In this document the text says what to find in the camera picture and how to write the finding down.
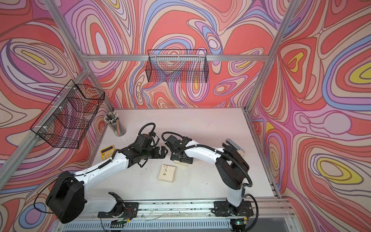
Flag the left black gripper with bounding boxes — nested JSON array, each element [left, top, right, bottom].
[[141, 145, 170, 160]]

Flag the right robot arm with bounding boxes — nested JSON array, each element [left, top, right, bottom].
[[161, 131, 254, 217]]

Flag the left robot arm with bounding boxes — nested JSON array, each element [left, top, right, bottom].
[[46, 134, 169, 224]]

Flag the yellow calculator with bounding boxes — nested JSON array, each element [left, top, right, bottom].
[[100, 146, 115, 161]]

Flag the metal pen cup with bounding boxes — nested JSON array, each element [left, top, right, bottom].
[[104, 111, 127, 137]]

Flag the grey stapler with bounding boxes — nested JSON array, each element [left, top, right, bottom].
[[226, 139, 245, 154]]

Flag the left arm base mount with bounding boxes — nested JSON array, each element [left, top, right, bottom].
[[98, 202, 139, 219]]

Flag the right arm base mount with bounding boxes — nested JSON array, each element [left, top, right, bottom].
[[211, 201, 254, 218]]

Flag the black wire basket left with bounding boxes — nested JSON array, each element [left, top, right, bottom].
[[30, 80, 105, 149]]

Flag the black wire basket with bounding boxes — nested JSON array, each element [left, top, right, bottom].
[[146, 49, 209, 83], [30, 80, 105, 149]]

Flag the black wire basket back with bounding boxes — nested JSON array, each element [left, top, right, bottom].
[[146, 49, 209, 83]]

